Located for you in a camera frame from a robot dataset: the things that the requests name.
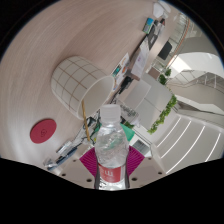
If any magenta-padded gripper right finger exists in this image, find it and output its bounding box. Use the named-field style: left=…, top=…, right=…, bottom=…
left=124, top=145, right=167, bottom=190

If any green trailing plant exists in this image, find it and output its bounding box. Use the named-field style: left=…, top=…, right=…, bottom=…
left=147, top=94, right=178, bottom=135

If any blue and clear pen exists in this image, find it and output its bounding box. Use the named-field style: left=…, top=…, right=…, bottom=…
left=42, top=139, right=83, bottom=172

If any flat round red coaster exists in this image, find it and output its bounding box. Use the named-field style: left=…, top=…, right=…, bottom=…
left=29, top=118, right=58, bottom=145

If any clear plastic water bottle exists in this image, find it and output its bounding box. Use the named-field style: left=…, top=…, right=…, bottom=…
left=93, top=103, right=131, bottom=191

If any white grid-patterned cup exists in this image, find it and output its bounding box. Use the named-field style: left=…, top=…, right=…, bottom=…
left=50, top=55, right=116, bottom=121

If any small green potted plant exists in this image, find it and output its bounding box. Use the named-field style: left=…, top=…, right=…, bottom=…
left=157, top=67, right=173, bottom=86

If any colourful printed leaflet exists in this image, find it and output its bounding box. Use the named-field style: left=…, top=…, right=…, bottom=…
left=111, top=52, right=131, bottom=85

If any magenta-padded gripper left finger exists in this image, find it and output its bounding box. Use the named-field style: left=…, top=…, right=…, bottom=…
left=53, top=147, right=100, bottom=190

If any yellow wooden pencil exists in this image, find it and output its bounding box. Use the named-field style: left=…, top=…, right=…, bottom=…
left=81, top=100, right=91, bottom=142

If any white paper leaflet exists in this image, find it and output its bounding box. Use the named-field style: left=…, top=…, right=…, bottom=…
left=131, top=35, right=151, bottom=80

